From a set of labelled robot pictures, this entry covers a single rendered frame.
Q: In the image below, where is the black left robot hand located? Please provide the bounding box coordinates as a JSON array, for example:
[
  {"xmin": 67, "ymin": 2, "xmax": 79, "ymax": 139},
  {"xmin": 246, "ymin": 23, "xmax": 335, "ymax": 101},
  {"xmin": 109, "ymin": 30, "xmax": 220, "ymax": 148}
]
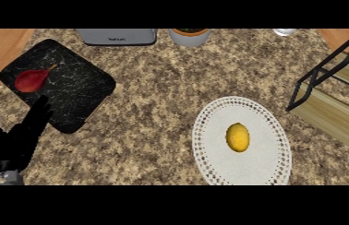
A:
[{"xmin": 0, "ymin": 94, "xmax": 55, "ymax": 172}]

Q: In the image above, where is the yellow cupcake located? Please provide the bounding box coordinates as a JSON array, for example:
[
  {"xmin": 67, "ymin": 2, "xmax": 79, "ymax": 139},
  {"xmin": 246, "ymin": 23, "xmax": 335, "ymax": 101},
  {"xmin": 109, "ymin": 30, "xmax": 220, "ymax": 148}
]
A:
[{"xmin": 225, "ymin": 122, "xmax": 252, "ymax": 153}]

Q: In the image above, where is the white oval lace placemat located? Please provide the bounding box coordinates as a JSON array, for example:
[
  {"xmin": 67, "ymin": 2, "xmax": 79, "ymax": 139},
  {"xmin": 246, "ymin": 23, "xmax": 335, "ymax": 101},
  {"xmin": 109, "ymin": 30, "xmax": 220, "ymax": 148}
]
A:
[{"xmin": 191, "ymin": 96, "xmax": 293, "ymax": 186}]

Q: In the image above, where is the black and wood tiered shelf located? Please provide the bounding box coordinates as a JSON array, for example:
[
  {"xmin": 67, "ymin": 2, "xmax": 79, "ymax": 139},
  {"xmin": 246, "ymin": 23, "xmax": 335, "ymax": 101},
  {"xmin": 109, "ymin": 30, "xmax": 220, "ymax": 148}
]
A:
[{"xmin": 286, "ymin": 39, "xmax": 349, "ymax": 145}]

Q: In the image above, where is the red pear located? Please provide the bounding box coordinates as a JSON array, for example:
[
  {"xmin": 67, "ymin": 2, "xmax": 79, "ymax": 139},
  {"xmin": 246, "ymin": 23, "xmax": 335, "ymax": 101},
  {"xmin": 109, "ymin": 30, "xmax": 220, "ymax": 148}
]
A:
[{"xmin": 14, "ymin": 64, "xmax": 61, "ymax": 94}]

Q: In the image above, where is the black marble cutting board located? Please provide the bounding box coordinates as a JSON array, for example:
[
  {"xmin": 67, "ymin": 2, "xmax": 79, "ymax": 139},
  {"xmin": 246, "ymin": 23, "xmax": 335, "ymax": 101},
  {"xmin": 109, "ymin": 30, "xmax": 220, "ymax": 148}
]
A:
[{"xmin": 0, "ymin": 39, "xmax": 118, "ymax": 135}]

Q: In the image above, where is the grey toaster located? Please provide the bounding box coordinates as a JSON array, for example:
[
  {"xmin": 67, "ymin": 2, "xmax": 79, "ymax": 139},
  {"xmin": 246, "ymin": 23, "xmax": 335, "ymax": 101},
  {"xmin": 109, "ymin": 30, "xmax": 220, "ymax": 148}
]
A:
[{"xmin": 75, "ymin": 29, "xmax": 159, "ymax": 47}]

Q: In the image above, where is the grey plant pot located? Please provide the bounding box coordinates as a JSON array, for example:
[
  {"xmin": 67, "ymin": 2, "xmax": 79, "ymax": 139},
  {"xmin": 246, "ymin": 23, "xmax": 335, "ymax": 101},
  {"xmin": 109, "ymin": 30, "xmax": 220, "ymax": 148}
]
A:
[{"xmin": 168, "ymin": 29, "xmax": 214, "ymax": 48}]

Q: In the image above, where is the clear glass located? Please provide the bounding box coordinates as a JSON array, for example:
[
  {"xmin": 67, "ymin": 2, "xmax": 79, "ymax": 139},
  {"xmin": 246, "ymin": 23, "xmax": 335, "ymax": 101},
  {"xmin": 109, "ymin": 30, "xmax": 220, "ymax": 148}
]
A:
[{"xmin": 273, "ymin": 29, "xmax": 299, "ymax": 37}]

